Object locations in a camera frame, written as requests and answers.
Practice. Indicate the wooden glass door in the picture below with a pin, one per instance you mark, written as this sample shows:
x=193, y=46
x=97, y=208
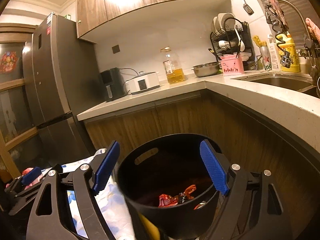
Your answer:
x=20, y=143

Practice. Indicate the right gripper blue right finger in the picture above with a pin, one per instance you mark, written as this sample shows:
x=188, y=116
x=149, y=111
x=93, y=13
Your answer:
x=215, y=170

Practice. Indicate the steel mixing bowl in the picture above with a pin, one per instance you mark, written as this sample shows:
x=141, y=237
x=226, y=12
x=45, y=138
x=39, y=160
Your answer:
x=207, y=69

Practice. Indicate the cooking oil bottle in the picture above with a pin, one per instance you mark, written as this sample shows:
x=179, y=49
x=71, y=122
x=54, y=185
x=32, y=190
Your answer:
x=172, y=66

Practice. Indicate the pink utensil basket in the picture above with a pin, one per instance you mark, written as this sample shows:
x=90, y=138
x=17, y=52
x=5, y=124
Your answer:
x=231, y=65

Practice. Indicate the dark wall socket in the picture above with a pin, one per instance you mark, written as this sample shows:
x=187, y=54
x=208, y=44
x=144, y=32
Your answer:
x=116, y=49

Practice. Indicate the white rice cooker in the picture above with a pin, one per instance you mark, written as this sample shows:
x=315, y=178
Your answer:
x=143, y=82

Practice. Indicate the red plastic bag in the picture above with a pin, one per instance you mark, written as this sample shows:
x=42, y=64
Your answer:
x=166, y=200

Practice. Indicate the hanging spatula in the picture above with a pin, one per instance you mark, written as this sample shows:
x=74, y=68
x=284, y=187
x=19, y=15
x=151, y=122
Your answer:
x=247, y=8

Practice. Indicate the pink plastic glove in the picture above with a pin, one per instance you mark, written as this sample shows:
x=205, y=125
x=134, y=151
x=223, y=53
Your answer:
x=30, y=176

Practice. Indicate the yellow detergent bottle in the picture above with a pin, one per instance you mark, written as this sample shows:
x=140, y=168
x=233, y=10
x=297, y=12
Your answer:
x=289, y=61

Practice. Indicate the black trash bin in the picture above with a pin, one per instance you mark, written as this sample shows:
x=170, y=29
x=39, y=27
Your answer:
x=168, y=165

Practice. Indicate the white spray bottle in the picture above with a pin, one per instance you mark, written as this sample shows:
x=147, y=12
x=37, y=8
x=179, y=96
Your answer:
x=274, y=54

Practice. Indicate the steel kitchen faucet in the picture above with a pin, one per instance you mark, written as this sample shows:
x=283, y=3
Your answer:
x=284, y=17

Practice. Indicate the dark grey refrigerator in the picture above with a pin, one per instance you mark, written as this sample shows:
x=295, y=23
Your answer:
x=62, y=80

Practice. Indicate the black air fryer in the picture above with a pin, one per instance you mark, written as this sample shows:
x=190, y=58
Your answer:
x=113, y=84

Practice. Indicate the steel sink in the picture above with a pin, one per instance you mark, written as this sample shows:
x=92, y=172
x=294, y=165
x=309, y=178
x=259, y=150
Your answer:
x=291, y=81

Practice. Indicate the black dish rack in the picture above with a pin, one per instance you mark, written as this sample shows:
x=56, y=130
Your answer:
x=225, y=40

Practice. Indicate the white ladle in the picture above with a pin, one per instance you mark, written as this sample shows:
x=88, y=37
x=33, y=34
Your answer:
x=241, y=44

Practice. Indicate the floral blue white tablecloth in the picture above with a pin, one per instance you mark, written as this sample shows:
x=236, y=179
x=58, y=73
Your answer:
x=113, y=208

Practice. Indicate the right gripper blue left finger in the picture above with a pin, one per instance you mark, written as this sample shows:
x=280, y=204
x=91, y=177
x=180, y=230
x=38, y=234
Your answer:
x=103, y=165

